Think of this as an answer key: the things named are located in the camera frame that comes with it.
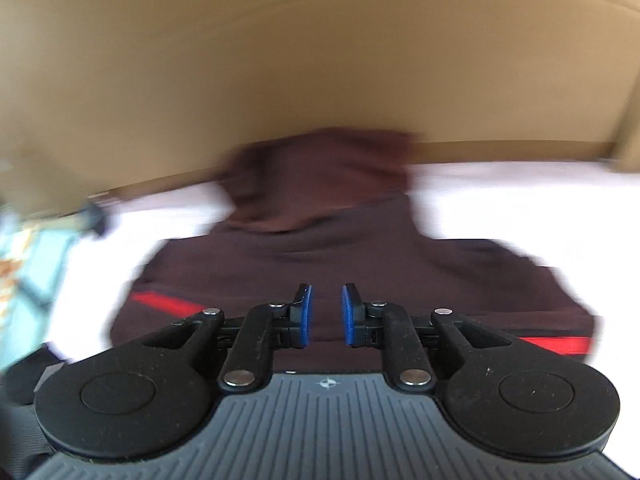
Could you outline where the white terry towel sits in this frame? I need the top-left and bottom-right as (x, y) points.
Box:
(50, 160), (640, 367)

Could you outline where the teal cloth with black stripe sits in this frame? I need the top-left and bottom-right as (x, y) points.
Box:
(0, 210), (101, 371)

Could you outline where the yellow patterned cloth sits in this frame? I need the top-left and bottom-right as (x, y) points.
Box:
(0, 227), (56, 281)

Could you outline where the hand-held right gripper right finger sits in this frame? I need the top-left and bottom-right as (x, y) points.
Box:
(341, 282), (513, 393)

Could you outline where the dark brown hoodie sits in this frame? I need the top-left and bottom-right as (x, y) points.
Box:
(110, 127), (601, 376)

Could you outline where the black power adapter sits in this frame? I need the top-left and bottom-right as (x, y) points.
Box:
(82, 200), (109, 234)

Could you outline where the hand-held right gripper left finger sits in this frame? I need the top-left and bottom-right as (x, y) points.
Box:
(142, 282), (313, 393)

